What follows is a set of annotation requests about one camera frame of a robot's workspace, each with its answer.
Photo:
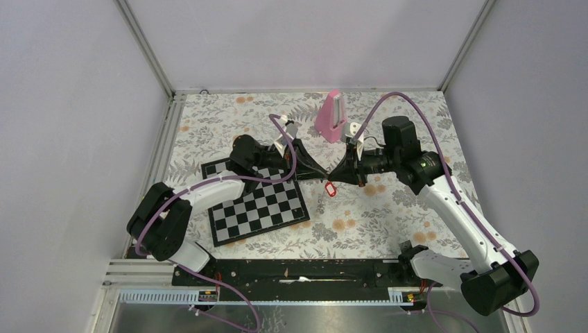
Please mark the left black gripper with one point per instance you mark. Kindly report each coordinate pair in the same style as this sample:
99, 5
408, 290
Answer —
306, 168

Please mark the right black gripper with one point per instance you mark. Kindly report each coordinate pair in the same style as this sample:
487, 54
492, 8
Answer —
347, 173

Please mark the red key tag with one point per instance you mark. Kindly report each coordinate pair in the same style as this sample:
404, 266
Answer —
330, 189

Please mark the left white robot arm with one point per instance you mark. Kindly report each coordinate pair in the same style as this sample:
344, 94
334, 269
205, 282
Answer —
159, 224

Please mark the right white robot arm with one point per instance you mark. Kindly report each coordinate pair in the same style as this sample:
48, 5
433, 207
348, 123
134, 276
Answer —
496, 273

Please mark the black white chessboard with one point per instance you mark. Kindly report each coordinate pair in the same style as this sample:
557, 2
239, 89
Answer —
270, 206

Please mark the pink metronome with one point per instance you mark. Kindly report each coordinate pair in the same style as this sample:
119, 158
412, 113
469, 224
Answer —
331, 117

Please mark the floral table mat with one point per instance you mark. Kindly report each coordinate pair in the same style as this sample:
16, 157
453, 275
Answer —
358, 222

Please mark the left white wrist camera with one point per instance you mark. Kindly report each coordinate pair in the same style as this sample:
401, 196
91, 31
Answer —
290, 128

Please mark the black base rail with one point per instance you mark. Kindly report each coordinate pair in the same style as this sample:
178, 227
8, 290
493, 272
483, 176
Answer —
307, 280

